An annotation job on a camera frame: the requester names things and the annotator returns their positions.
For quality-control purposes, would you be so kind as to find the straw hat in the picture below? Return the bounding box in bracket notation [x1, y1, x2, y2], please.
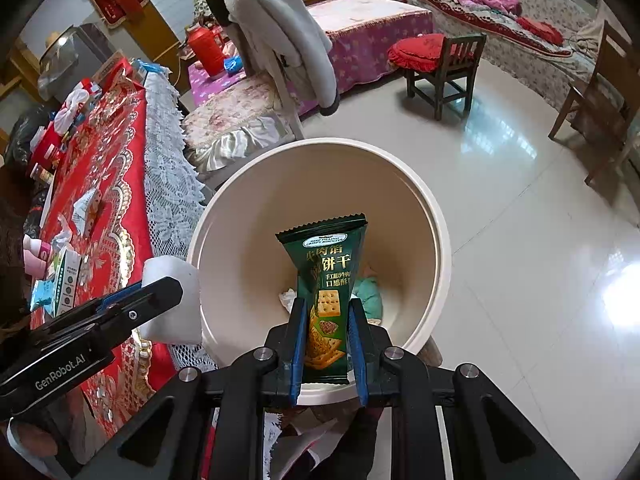
[45, 30, 76, 52]

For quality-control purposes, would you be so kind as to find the white knotted plastic bag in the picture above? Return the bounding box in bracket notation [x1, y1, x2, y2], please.
[52, 87, 93, 133]

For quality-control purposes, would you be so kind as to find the floral covered sofa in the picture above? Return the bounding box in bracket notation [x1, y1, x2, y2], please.
[402, 0, 601, 111]

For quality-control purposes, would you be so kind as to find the green white pack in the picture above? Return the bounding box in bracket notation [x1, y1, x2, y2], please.
[49, 250, 66, 292]

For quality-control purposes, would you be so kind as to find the floral satin seat cushion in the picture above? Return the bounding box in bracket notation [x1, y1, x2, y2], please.
[181, 77, 296, 173]

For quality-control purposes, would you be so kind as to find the clear plastic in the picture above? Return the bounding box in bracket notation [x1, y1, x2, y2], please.
[50, 215, 76, 256]

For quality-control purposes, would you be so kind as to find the grey chair frame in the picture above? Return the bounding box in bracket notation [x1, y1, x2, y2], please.
[270, 55, 306, 141]

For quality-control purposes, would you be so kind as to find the grey white snack bag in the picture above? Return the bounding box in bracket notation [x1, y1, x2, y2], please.
[72, 187, 103, 226]

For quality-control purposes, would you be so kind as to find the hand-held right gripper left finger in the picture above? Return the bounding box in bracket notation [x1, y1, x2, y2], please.
[80, 297, 308, 480]

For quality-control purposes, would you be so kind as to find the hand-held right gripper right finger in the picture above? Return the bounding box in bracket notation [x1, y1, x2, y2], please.
[348, 297, 581, 480]

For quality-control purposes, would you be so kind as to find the pink covered table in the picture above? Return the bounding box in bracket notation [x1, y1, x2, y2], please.
[300, 0, 435, 111]

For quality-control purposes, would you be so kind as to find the grey fleece coat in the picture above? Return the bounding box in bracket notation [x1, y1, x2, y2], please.
[205, 0, 341, 116]

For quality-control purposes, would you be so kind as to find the white bottle pink label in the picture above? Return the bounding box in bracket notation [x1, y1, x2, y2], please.
[24, 234, 53, 258]

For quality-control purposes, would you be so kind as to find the red round seat cushion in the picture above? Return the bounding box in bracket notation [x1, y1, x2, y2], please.
[388, 35, 448, 71]

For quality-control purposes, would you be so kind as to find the small dark wooden chair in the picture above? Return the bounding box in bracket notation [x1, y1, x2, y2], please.
[404, 34, 487, 121]

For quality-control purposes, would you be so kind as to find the person's left hand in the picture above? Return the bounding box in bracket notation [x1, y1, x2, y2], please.
[5, 417, 63, 463]

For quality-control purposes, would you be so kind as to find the tall brown wooden chair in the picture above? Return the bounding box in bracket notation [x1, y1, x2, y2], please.
[548, 20, 640, 186]

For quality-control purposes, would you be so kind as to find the green white milk carton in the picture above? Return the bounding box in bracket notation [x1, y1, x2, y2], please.
[60, 252, 85, 317]

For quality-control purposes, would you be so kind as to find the red thermos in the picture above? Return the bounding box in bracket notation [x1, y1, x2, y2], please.
[186, 25, 226, 75]

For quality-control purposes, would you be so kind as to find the white lace tablecloth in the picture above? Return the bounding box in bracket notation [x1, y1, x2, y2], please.
[142, 70, 221, 376]

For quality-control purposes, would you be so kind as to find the red sofa cushion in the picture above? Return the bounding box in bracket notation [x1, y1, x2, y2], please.
[517, 16, 563, 45]

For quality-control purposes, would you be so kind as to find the white foam block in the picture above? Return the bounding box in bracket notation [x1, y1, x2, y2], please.
[136, 259, 202, 346]

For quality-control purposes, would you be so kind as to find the beige plastic bucket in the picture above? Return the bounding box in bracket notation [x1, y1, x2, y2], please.
[186, 137, 452, 408]

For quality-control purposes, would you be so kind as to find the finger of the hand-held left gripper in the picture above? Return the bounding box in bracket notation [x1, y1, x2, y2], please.
[95, 282, 148, 313]
[30, 276, 184, 347]

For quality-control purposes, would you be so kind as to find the dark green cracker packet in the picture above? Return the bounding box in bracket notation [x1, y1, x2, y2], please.
[275, 212, 367, 386]

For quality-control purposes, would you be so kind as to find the cardboard box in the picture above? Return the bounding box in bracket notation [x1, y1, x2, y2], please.
[92, 57, 133, 86]

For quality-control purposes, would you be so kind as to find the black plastic bag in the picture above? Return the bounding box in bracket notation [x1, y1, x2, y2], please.
[5, 110, 51, 166]

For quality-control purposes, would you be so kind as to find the purple covered low table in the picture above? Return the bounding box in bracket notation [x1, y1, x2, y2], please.
[187, 57, 251, 107]

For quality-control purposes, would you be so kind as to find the grey refrigerator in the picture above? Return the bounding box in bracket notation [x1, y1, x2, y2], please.
[37, 22, 121, 101]

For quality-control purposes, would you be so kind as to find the light blue snack packet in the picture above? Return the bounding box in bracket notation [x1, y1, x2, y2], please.
[30, 280, 57, 313]

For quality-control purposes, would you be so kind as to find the red box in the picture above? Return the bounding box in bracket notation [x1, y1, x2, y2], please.
[30, 130, 66, 171]

